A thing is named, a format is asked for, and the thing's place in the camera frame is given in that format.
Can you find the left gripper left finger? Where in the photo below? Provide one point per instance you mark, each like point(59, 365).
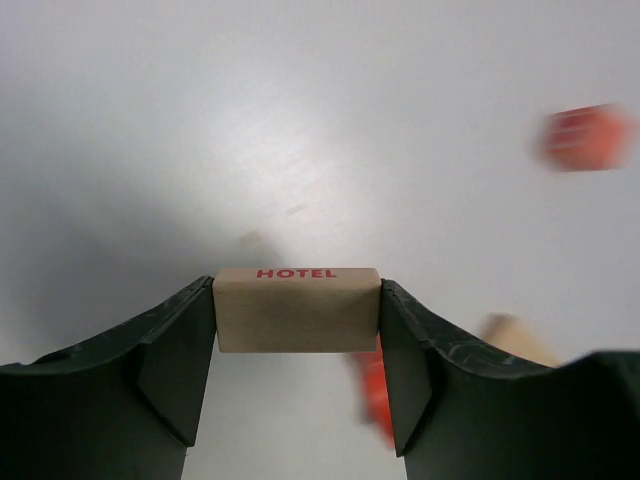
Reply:
point(124, 404)

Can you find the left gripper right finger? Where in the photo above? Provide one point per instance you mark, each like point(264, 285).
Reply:
point(463, 409)

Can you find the natural wood block hotel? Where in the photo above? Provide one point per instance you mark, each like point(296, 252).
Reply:
point(297, 310)

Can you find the orange arch block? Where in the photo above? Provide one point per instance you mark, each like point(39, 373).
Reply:
point(370, 375)

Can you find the orange cube left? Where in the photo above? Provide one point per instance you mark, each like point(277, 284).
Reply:
point(593, 138)

